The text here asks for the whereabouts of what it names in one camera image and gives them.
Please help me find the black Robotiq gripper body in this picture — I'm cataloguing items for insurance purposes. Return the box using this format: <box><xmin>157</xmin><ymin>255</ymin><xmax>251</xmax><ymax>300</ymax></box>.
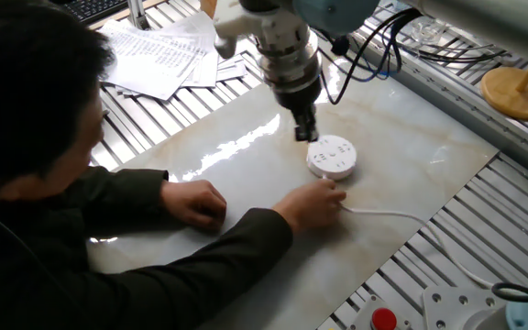
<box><xmin>272</xmin><ymin>82</ymin><xmax>323</xmax><ymax>114</ymax></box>

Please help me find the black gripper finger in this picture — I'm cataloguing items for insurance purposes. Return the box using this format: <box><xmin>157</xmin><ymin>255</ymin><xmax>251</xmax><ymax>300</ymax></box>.
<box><xmin>293</xmin><ymin>108</ymin><xmax>308</xmax><ymax>142</ymax></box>
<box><xmin>304</xmin><ymin>107</ymin><xmax>320</xmax><ymax>143</ymax></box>

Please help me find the round white power strip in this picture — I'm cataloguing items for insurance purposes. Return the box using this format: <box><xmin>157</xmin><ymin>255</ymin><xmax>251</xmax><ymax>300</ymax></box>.
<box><xmin>306</xmin><ymin>134</ymin><xmax>358</xmax><ymax>182</ymax></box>

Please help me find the white power strip cable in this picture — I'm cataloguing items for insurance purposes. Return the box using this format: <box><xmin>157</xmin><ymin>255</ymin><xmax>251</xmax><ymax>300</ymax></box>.
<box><xmin>321</xmin><ymin>173</ymin><xmax>528</xmax><ymax>294</ymax></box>

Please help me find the person's left forearm dark sleeve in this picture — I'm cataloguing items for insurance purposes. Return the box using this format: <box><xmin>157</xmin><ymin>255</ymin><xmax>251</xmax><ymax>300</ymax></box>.
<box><xmin>75</xmin><ymin>167</ymin><xmax>170</xmax><ymax>230</ymax></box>

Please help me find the person's right forearm dark sleeve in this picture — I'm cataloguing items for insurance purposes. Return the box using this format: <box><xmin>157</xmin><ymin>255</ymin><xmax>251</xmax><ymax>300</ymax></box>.
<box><xmin>107</xmin><ymin>208</ymin><xmax>295</xmax><ymax>330</ymax></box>

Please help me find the grey box red button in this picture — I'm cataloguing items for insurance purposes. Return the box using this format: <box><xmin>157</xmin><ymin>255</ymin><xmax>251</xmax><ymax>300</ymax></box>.
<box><xmin>346</xmin><ymin>295</ymin><xmax>414</xmax><ymax>330</ymax></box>

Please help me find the person's right hand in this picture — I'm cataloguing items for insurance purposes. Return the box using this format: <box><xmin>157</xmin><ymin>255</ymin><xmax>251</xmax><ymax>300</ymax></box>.
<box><xmin>271</xmin><ymin>178</ymin><xmax>347</xmax><ymax>235</ymax></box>

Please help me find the person's left hand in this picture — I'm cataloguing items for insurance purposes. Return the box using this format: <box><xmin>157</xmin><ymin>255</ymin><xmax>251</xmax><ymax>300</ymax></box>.
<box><xmin>159</xmin><ymin>179</ymin><xmax>228</xmax><ymax>231</ymax></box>

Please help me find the white printed paper sheet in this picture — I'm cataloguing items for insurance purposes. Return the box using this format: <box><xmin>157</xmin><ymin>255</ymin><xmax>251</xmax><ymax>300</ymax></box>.
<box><xmin>97</xmin><ymin>20</ymin><xmax>206</xmax><ymax>101</ymax></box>
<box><xmin>215</xmin><ymin>53</ymin><xmax>249</xmax><ymax>83</ymax></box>
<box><xmin>158</xmin><ymin>11</ymin><xmax>222</xmax><ymax>88</ymax></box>

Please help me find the white marble slab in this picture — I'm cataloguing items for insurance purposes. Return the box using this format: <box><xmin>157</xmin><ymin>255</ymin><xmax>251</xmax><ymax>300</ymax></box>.
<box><xmin>87</xmin><ymin>59</ymin><xmax>501</xmax><ymax>330</ymax></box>

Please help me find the wooden box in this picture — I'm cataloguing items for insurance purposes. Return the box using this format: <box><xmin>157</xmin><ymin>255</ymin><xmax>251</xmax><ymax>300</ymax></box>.
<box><xmin>199</xmin><ymin>0</ymin><xmax>219</xmax><ymax>19</ymax></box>

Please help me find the clear glass cup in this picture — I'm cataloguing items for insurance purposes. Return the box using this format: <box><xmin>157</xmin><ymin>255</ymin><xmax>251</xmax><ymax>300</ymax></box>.
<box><xmin>410</xmin><ymin>17</ymin><xmax>448</xmax><ymax>47</ymax></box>

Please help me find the round wooden peg stand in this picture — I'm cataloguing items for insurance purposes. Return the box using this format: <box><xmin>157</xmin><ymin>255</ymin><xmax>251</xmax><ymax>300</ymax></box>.
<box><xmin>479</xmin><ymin>61</ymin><xmax>528</xmax><ymax>123</ymax></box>

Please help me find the black computer keyboard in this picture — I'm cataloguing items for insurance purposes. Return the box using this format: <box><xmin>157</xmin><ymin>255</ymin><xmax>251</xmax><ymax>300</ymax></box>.
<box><xmin>61</xmin><ymin>0</ymin><xmax>130</xmax><ymax>24</ymax></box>

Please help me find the person's head black hair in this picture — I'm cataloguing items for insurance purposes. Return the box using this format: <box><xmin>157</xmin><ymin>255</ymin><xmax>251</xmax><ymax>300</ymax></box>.
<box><xmin>0</xmin><ymin>0</ymin><xmax>115</xmax><ymax>203</ymax></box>

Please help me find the person's torso dark jacket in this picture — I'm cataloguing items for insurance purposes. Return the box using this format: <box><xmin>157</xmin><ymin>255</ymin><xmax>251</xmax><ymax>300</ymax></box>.
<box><xmin>0</xmin><ymin>182</ymin><xmax>123</xmax><ymax>330</ymax></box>

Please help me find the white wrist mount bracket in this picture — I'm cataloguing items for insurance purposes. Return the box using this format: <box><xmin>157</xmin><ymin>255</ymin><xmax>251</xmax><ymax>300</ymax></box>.
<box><xmin>212</xmin><ymin>3</ymin><xmax>268</xmax><ymax>60</ymax></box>

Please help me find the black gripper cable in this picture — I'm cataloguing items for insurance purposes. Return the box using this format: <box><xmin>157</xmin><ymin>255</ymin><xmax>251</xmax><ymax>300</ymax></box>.
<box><xmin>317</xmin><ymin>7</ymin><xmax>424</xmax><ymax>105</ymax></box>

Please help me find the black cable in rack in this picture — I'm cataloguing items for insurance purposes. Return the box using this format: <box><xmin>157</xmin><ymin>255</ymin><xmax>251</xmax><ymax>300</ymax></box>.
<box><xmin>401</xmin><ymin>43</ymin><xmax>508</xmax><ymax>63</ymax></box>

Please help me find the silver metal post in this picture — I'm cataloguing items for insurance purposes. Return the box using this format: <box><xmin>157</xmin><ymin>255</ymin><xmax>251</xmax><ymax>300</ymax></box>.
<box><xmin>126</xmin><ymin>0</ymin><xmax>151</xmax><ymax>31</ymax></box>

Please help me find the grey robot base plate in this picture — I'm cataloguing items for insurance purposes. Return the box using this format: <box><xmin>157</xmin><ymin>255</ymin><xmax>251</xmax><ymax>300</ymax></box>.
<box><xmin>422</xmin><ymin>286</ymin><xmax>512</xmax><ymax>330</ymax></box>

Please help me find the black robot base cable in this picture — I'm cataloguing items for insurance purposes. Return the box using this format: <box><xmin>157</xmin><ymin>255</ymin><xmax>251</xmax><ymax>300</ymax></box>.
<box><xmin>491</xmin><ymin>281</ymin><xmax>528</xmax><ymax>303</ymax></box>

